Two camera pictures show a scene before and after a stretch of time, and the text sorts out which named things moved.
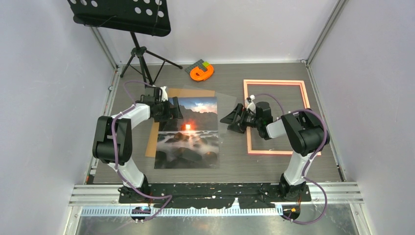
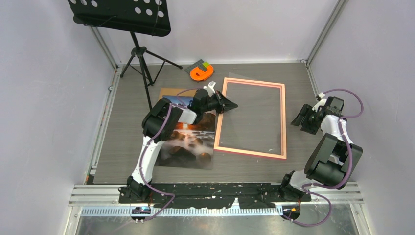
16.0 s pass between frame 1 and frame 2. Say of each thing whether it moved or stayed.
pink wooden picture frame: moved
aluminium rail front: stayed
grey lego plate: stayed
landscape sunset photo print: stayed
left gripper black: moved
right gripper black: moved
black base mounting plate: stayed
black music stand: stayed
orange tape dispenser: stayed
